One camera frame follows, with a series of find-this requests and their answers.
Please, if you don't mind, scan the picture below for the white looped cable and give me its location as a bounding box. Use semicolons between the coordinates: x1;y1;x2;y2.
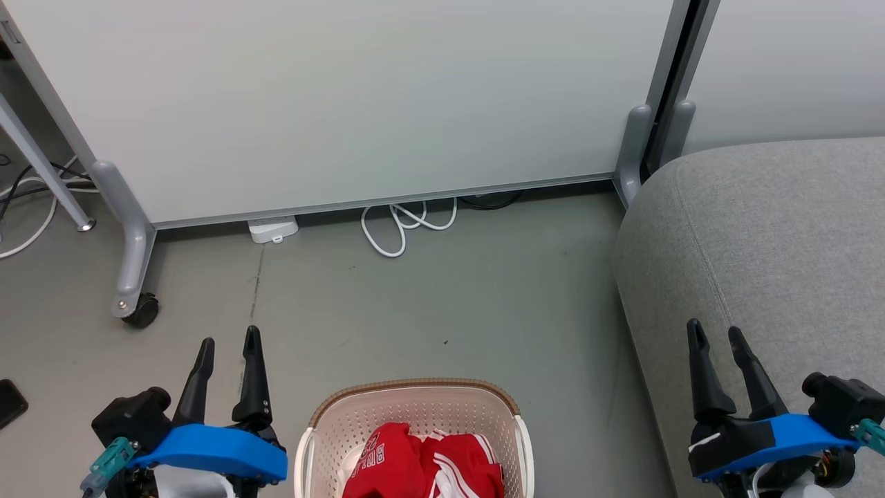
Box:
361;198;458;259

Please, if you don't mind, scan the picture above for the narrow white partition panel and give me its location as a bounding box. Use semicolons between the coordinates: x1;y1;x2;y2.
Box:
681;0;885;156

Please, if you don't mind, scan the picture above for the thin black cable bundle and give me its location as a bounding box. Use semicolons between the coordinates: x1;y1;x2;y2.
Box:
0;156;97;222

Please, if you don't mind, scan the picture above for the grey partition leg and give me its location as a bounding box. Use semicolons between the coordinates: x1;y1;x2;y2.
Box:
90;160;158;319

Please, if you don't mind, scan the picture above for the flat black phone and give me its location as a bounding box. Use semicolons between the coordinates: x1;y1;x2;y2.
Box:
0;379;30;431

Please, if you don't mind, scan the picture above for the large white partition panel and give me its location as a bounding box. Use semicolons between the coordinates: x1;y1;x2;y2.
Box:
0;0;692;229

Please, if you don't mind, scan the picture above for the red garment with white stripes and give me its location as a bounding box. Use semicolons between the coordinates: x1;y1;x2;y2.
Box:
420;430;505;498

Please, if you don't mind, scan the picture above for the red garment with printed letters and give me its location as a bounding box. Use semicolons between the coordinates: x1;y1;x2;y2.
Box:
342;422;429;498

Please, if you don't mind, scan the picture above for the cream perforated laundry basket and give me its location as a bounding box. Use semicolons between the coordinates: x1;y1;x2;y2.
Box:
294;378;535;498

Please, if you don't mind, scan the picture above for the grey partition foot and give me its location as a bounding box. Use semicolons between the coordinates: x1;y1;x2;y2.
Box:
657;100;696;170
614;104;654;208

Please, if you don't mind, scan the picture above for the white power adapter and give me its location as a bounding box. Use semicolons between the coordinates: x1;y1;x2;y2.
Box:
248;216;299;244

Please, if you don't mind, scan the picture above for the grey fabric sofa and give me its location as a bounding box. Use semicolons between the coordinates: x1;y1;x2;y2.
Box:
612;136;885;498

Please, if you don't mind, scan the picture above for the black caster wheel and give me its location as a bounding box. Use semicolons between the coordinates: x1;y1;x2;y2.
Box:
122;293;160;329

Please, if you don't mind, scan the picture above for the white power strip with cables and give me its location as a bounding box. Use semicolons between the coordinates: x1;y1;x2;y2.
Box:
0;156;80;260

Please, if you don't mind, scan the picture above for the grey metal table frame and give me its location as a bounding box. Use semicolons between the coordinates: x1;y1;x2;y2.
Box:
0;93;96;232

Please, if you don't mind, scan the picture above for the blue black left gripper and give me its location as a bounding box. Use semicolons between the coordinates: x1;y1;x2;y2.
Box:
123;325;288;498

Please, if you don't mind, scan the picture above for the black floor cable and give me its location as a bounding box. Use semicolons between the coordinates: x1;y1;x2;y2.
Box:
458;190;526;210

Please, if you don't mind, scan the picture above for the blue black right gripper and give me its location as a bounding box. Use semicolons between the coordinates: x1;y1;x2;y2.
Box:
686;318;862;498

